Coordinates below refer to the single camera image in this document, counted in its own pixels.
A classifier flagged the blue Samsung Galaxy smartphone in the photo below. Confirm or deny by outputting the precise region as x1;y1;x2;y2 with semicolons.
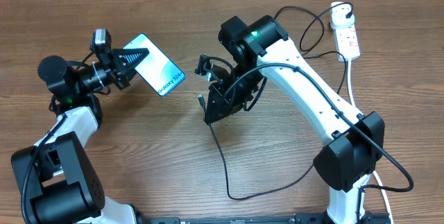
123;33;186;96

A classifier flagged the black USB-C charging cable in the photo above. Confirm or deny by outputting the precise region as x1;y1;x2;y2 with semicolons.
198;2;355;201

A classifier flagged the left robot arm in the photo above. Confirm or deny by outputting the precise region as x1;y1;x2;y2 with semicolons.
11;48;149;223

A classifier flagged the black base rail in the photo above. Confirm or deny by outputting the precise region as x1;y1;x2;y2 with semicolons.
138;212;393;224

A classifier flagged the white charger plug adapter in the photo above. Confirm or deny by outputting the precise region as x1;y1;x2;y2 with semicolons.
330;5;355;29

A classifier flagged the white power strip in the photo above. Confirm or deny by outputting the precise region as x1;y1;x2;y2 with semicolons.
330;1;361;62

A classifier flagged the white power strip cord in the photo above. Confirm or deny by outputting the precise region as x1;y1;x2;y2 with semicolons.
346;58;395;224

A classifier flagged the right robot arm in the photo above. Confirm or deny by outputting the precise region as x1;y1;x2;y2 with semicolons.
196;15;391;223

